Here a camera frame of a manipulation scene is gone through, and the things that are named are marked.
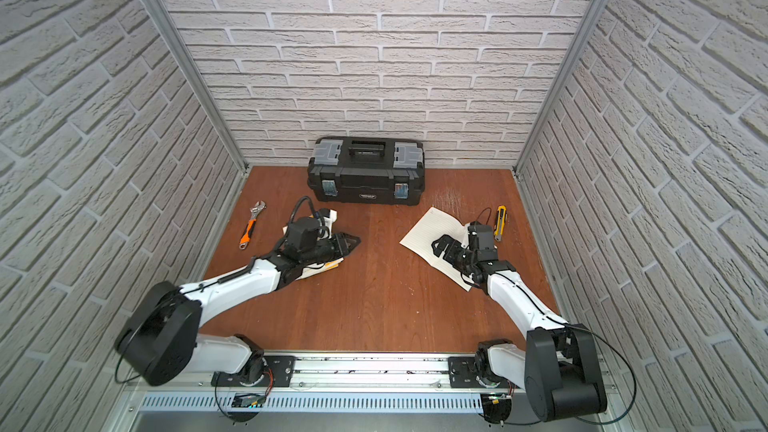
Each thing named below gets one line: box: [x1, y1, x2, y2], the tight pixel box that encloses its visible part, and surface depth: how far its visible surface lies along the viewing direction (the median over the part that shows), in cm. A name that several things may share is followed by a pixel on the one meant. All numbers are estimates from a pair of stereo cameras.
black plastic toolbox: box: [307, 136, 426, 206], surface depth 100 cm
